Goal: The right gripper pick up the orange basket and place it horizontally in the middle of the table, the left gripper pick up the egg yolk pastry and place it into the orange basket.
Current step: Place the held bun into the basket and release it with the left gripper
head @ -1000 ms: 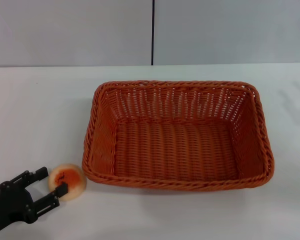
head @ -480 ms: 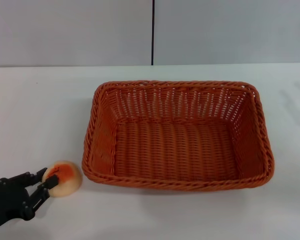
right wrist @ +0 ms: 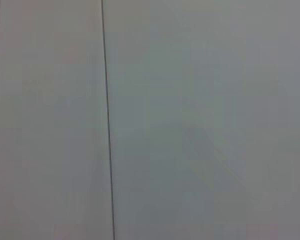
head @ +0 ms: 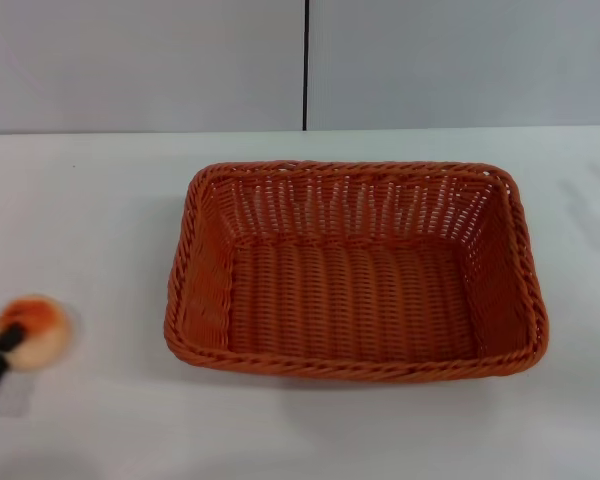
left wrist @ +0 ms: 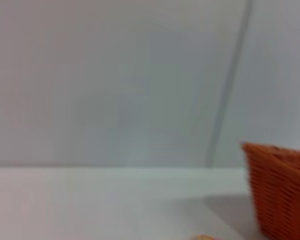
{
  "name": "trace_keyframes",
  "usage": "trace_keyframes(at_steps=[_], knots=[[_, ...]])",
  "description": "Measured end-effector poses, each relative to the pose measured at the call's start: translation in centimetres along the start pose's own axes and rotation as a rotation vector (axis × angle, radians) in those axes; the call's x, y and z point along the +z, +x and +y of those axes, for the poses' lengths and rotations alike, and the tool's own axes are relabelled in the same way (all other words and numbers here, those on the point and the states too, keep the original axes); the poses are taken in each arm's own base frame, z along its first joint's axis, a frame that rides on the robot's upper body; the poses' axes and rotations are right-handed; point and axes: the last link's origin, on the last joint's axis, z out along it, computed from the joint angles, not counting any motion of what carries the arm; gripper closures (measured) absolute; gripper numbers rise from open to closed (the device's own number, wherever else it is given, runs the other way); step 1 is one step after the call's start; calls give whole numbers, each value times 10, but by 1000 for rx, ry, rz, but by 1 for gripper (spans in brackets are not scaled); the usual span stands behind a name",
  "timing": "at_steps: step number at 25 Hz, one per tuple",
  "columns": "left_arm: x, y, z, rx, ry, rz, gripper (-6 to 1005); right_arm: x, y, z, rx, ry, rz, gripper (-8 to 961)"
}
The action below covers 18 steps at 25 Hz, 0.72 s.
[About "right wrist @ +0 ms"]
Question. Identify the black wall panel seam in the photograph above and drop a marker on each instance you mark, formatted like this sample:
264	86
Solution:
107	100

